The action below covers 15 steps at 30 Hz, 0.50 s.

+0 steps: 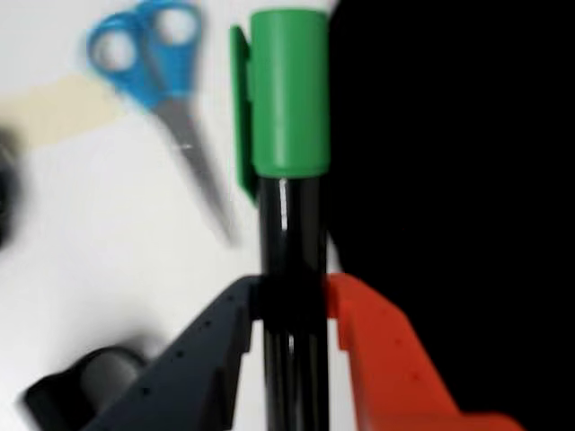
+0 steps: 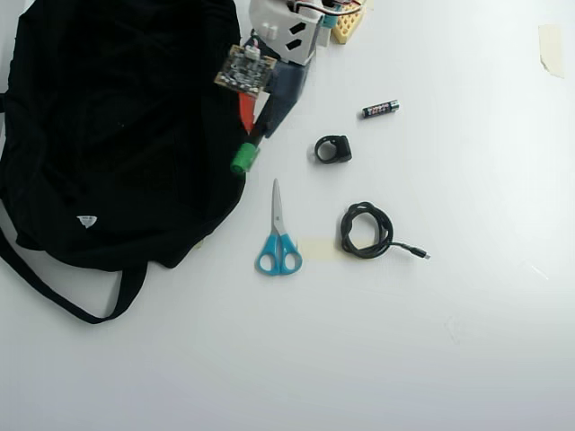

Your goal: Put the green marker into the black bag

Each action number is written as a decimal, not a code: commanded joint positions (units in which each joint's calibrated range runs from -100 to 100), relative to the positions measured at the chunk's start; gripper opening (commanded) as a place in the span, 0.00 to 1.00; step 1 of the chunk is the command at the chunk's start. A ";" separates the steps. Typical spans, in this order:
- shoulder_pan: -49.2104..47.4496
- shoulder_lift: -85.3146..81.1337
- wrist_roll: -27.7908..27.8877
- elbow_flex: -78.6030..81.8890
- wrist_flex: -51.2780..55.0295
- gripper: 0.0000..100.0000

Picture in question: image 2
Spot white and navy gripper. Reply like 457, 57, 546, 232
237, 0, 323, 139

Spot green and black marker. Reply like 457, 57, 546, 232
229, 96, 271, 177

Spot yellow perforated robot base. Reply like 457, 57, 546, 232
330, 0, 375, 45

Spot black fabric bag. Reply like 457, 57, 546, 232
0, 0, 250, 325

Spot black AAA battery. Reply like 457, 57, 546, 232
358, 100, 401, 121

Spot bare camera circuit board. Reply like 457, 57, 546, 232
213, 42, 276, 95

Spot black plastic ring clamp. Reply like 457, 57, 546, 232
307, 134, 353, 165

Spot blue handled scissors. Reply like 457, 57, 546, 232
255, 178, 303, 277

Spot red servo wires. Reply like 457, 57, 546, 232
287, 0, 365, 17

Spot black coiled USB cable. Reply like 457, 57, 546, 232
339, 200, 432, 261

